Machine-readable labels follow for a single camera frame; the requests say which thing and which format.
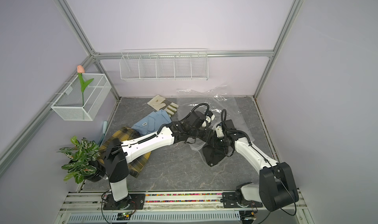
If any clear plastic vacuum bag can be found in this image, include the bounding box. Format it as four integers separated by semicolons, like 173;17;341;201
177;85;255;163

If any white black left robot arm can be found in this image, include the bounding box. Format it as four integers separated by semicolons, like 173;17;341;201
103;110;215;209

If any light blue shirt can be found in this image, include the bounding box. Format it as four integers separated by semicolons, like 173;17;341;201
132;110;172;135

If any yellow plaid shirt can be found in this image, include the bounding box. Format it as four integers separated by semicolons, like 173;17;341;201
97;126;151;178

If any pink artificial tulip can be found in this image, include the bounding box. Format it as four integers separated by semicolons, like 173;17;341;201
77;65;94;106

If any white wire wall shelf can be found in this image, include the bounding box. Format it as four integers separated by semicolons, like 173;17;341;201
119;48;209;81

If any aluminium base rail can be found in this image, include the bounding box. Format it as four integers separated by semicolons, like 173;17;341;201
58;189;308;214

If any black shirt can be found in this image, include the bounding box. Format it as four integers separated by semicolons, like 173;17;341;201
202;135;230;167

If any white wire side basket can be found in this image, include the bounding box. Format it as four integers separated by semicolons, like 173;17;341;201
49;73;112;121

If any cream green work glove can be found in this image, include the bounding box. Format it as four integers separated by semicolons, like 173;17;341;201
147;95;179;117

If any green potted plant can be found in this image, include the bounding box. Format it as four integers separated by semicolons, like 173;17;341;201
58;136;105;184

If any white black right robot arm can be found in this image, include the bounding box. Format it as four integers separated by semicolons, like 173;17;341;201
209;119;299;212

